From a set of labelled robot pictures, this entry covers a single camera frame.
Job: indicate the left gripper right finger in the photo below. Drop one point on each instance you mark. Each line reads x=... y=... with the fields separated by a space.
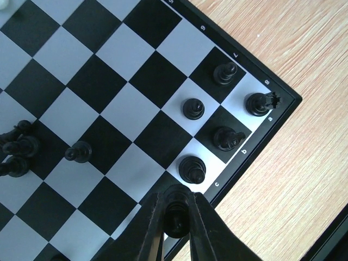
x=210 y=237

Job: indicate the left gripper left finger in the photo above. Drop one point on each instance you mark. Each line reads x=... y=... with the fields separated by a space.
x=143 y=238

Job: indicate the black pawn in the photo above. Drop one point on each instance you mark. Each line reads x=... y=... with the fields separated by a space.
x=176 y=215
x=193 y=109

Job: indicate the black and white chessboard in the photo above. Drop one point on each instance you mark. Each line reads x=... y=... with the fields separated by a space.
x=103 y=84

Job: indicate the pile of black chess pieces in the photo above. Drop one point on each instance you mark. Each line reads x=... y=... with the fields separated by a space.
x=21 y=146

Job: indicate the black bishop piece standing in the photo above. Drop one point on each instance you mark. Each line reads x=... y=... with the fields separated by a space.
x=192 y=170

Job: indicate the black knight piece standing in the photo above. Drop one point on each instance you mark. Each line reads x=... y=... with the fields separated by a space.
x=226 y=138

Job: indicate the black left corner rook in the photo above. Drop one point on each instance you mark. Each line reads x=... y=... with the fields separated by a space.
x=260 y=104

